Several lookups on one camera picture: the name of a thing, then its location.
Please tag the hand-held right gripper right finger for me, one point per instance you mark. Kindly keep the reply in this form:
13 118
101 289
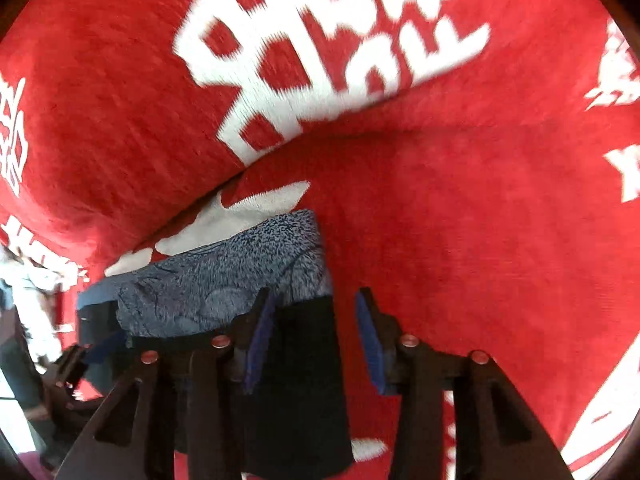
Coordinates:
371 345

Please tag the black pants with blue trim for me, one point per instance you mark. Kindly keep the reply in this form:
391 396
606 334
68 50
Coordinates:
300 385

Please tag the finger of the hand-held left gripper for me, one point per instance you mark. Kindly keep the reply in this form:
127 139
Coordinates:
105 350

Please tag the crumpled grey white cloth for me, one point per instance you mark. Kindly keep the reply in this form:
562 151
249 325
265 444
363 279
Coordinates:
30 300

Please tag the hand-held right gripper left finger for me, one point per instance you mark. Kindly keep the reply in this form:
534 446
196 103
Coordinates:
260 345

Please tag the red printed blanket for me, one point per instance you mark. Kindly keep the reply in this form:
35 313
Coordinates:
450 210

